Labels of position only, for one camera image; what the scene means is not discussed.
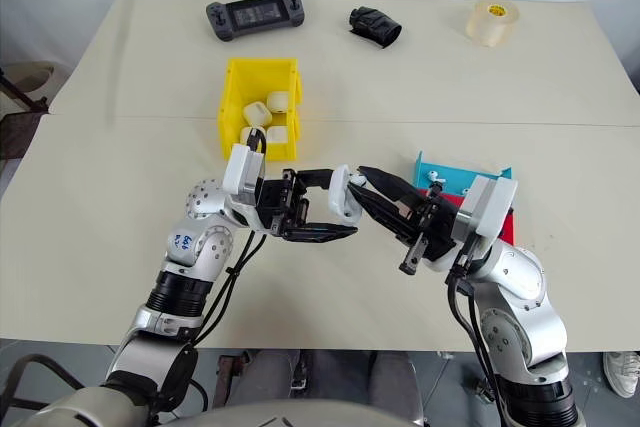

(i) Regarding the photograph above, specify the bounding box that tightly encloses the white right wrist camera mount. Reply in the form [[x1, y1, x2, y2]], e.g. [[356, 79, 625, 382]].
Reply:
[[458, 174, 520, 239]]

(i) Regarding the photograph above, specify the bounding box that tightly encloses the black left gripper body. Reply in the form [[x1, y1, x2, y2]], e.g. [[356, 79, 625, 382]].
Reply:
[[254, 168, 312, 240]]

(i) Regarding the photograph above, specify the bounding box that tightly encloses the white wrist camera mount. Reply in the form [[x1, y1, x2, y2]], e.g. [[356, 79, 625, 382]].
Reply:
[[458, 174, 520, 239], [221, 143, 267, 198]]

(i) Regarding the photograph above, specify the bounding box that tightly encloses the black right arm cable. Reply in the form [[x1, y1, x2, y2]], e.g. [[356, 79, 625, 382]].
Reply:
[[443, 261, 504, 427]]

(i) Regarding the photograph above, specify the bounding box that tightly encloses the silver robot torso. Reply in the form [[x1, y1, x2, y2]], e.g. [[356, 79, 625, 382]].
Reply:
[[27, 385, 434, 427]]

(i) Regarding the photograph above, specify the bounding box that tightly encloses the white sneaker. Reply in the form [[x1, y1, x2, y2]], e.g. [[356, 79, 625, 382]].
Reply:
[[601, 349, 640, 398]]

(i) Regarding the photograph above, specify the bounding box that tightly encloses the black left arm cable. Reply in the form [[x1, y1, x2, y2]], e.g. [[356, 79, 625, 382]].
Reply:
[[187, 128, 269, 348]]

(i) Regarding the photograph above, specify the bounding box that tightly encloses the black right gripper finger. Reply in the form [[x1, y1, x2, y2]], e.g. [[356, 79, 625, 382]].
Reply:
[[346, 184, 418, 244], [357, 165, 427, 212]]

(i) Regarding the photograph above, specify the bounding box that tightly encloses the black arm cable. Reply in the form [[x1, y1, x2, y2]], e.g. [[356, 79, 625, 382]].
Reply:
[[443, 261, 504, 427], [187, 128, 269, 348]]

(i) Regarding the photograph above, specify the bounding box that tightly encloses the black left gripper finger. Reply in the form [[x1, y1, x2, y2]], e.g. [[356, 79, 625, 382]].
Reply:
[[278, 221, 360, 245], [294, 166, 338, 193]]

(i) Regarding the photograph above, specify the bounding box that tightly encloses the clear tape roll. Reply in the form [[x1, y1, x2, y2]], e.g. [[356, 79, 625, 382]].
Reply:
[[465, 0, 519, 50]]

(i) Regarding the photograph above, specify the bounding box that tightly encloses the teal plastic tray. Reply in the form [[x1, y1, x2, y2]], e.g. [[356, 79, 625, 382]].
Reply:
[[411, 150, 517, 199]]

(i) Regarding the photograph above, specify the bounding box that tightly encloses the red plastic tray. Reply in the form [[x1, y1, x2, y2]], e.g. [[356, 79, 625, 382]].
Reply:
[[416, 188, 517, 247]]

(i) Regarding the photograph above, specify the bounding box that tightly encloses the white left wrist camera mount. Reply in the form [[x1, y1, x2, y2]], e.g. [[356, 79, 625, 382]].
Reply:
[[221, 143, 267, 198]]

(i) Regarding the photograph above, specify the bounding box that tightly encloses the beige round seat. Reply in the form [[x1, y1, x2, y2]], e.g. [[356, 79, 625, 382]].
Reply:
[[0, 60, 67, 116]]

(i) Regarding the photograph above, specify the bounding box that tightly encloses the reddish brown bracket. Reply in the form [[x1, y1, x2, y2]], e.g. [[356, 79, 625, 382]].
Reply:
[[216, 350, 252, 411]]

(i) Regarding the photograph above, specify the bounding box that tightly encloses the black floor cable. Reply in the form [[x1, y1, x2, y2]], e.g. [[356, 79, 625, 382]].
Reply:
[[0, 353, 87, 411]]

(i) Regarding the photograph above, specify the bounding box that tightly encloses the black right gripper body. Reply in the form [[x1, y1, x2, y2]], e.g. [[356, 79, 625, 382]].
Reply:
[[398, 183, 465, 277]]

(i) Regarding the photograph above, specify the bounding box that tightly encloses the yellow plastic bin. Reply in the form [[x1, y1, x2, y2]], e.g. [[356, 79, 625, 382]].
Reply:
[[217, 57, 304, 162]]

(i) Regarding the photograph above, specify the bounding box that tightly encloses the black grey handheld game controller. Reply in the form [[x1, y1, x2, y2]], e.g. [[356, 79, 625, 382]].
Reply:
[[205, 0, 306, 43]]

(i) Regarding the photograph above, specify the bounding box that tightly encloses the black crumpled glove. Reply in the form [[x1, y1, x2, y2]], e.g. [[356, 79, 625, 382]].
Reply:
[[347, 5, 404, 50]]

